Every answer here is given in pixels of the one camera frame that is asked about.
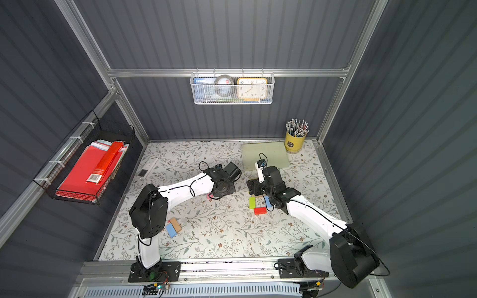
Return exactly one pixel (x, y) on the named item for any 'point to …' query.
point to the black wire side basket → (92, 129)
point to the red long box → (107, 162)
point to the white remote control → (147, 167)
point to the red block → (260, 210)
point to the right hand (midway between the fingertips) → (255, 181)
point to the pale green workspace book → (274, 152)
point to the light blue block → (268, 204)
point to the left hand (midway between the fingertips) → (231, 191)
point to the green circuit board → (151, 289)
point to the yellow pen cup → (295, 135)
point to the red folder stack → (92, 170)
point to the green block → (252, 202)
